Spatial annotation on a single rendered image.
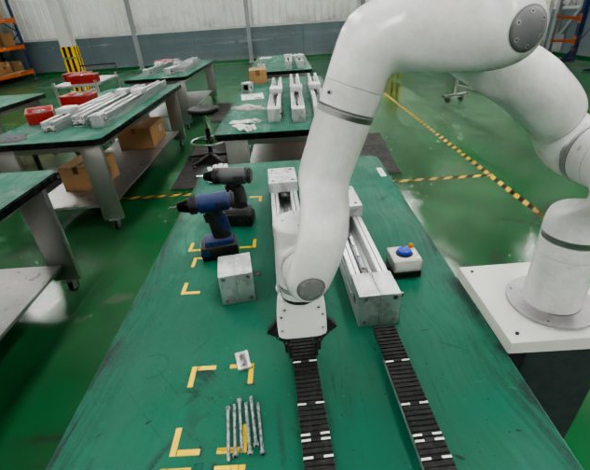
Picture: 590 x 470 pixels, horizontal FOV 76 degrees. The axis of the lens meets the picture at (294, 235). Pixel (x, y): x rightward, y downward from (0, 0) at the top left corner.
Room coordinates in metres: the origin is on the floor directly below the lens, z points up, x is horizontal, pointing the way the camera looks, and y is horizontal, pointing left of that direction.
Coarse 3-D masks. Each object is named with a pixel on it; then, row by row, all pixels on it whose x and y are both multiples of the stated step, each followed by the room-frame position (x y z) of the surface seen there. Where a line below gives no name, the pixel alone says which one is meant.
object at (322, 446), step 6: (306, 444) 0.37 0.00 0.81; (312, 444) 0.37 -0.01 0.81; (318, 444) 0.37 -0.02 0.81; (324, 444) 0.37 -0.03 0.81; (330, 444) 0.37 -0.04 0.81; (306, 450) 0.36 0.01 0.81; (312, 450) 0.36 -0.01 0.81; (318, 450) 0.36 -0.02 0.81; (324, 450) 0.36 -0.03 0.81; (330, 450) 0.36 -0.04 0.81
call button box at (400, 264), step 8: (392, 248) 0.92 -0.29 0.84; (392, 256) 0.88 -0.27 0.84; (400, 256) 0.87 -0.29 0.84; (408, 256) 0.87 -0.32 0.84; (416, 256) 0.87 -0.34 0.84; (392, 264) 0.86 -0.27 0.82; (400, 264) 0.85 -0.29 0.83; (408, 264) 0.85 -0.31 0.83; (416, 264) 0.85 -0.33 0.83; (392, 272) 0.86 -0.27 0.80; (400, 272) 0.85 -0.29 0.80; (408, 272) 0.85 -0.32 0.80; (416, 272) 0.85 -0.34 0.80
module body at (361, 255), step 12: (360, 216) 1.08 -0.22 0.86; (360, 228) 1.00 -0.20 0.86; (348, 240) 0.99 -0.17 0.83; (360, 240) 0.97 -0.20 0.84; (372, 240) 0.94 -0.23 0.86; (348, 252) 0.88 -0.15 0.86; (360, 252) 0.93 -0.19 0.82; (372, 252) 0.87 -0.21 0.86; (348, 264) 0.82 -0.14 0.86; (360, 264) 0.85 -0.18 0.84; (372, 264) 0.83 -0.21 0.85; (384, 264) 0.81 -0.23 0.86; (348, 276) 0.80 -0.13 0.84; (348, 288) 0.80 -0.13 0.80
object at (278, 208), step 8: (288, 192) 1.41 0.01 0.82; (296, 192) 1.32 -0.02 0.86; (272, 200) 1.25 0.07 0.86; (280, 200) 1.33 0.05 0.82; (288, 200) 1.33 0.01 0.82; (296, 200) 1.24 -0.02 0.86; (272, 208) 1.19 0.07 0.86; (280, 208) 1.27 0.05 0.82; (288, 208) 1.26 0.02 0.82; (296, 208) 1.18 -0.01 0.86; (272, 216) 1.13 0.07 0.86
